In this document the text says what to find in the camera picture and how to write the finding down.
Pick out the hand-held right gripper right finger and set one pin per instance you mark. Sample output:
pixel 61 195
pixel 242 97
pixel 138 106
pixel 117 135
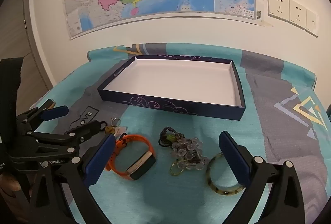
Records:
pixel 235 159

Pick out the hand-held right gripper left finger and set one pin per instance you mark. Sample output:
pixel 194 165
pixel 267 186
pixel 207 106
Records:
pixel 99 159

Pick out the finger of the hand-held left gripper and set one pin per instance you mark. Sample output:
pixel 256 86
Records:
pixel 85 129
pixel 55 112

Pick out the green yellow mottled bangle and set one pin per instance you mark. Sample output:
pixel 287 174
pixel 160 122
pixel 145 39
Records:
pixel 210 180

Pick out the orange smart watch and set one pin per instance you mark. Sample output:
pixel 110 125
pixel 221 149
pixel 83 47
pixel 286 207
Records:
pixel 135 138

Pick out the green bead charm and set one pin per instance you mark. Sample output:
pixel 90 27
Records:
pixel 170 138

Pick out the navy cardboard tray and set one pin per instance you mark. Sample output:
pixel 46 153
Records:
pixel 175 81

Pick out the person's left hand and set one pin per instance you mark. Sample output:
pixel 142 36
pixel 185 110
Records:
pixel 9 184

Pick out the teal grey printed blanket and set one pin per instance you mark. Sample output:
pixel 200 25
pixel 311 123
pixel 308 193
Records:
pixel 271 110

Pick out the beige door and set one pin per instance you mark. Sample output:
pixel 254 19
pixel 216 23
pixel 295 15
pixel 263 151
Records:
pixel 15 32

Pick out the small white wall switch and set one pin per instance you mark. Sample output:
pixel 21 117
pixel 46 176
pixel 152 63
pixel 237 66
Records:
pixel 311 22

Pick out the medium white wall socket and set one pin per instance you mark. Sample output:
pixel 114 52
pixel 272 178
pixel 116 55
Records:
pixel 298 14

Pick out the large white wall socket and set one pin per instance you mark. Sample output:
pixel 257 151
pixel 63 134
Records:
pixel 278 5

